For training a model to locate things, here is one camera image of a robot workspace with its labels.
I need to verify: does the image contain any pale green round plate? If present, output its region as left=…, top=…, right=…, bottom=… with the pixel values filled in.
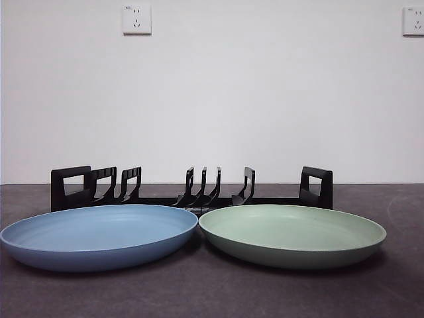
left=197, top=203, right=388, bottom=271

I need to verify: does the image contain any blue round plate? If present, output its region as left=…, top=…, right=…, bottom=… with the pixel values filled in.
left=0, top=204, right=199, bottom=274

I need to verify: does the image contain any black plastic plate rack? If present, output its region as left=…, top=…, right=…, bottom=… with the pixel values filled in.
left=50, top=165, right=334, bottom=213

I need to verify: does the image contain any white wall socket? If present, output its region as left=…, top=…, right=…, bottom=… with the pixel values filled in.
left=402, top=6, right=424, bottom=37
left=123, top=3, right=153, bottom=36

